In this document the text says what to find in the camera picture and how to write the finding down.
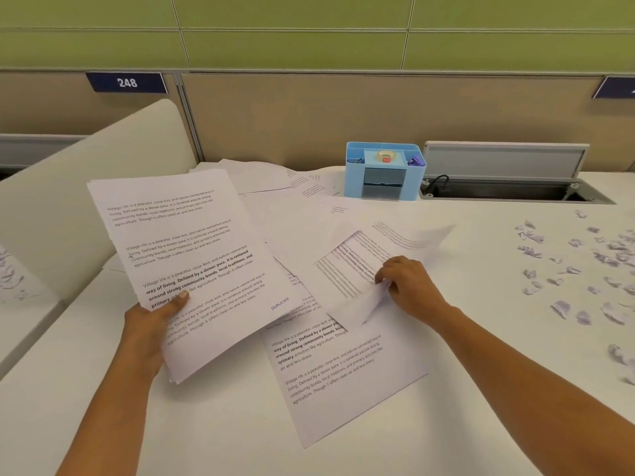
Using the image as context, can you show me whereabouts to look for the printed sheets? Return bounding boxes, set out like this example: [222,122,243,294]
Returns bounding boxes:
[312,221,457,332]

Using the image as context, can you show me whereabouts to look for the grey cable tray lid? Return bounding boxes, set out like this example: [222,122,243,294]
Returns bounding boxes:
[420,140,616,205]

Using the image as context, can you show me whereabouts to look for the heap of paper scraps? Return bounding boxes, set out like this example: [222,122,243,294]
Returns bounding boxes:
[513,208,635,385]
[0,245,28,301]

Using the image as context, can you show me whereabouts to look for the blue number sign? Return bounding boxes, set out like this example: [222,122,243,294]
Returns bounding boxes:
[591,76,635,100]
[85,72,169,94]

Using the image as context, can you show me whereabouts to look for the beige partition panel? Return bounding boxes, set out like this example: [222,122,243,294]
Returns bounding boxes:
[181,73,635,172]
[0,71,182,137]

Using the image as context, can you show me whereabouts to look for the blue desk organizer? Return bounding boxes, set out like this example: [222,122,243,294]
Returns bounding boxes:
[345,141,427,200]

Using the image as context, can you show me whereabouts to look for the person's left forearm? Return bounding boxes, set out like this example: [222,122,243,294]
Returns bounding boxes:
[54,361,159,476]

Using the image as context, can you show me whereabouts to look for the grey partition post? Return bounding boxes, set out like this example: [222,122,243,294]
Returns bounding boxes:
[173,71,205,164]

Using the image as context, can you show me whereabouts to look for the white side divider panel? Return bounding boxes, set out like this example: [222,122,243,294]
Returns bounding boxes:
[0,99,199,305]

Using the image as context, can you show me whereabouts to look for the pile of printed papers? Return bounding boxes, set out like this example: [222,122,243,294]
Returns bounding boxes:
[101,158,430,450]

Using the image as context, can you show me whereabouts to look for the person's left hand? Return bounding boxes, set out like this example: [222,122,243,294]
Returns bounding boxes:
[121,291,191,377]

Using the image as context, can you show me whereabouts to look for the person's right forearm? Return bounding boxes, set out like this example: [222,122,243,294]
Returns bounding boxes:
[431,304,635,476]

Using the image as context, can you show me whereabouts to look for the gathered printed sheet bundle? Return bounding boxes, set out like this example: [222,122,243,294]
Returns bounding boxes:
[87,168,304,386]

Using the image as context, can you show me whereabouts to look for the person's right hand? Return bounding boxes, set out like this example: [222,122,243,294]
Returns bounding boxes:
[374,256,452,333]

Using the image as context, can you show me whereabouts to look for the left desk cable tray lid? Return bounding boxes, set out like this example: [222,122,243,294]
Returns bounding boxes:
[0,134,88,179]

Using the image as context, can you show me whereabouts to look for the white desk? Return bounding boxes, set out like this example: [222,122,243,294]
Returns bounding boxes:
[0,287,65,377]
[0,163,635,476]

